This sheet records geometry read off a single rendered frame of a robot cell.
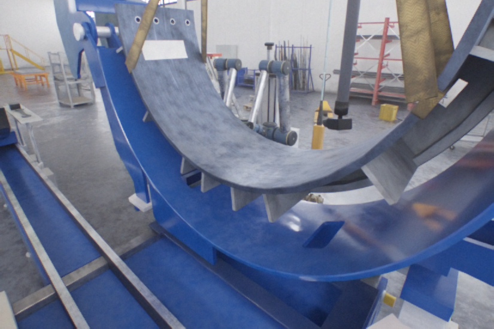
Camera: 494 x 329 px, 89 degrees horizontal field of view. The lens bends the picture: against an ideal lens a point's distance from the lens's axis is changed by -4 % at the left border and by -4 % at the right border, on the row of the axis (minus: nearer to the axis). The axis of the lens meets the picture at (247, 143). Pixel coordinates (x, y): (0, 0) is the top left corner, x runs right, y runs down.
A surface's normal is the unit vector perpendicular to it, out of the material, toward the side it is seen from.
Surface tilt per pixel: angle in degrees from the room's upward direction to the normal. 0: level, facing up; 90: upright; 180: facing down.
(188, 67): 65
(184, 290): 0
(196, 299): 0
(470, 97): 90
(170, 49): 75
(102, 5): 92
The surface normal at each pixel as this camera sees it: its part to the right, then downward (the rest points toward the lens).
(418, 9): -0.87, -0.06
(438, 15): -0.49, 0.43
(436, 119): -0.67, 0.26
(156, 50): 0.72, -0.01
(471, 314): 0.00, -0.93
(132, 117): 0.66, -0.28
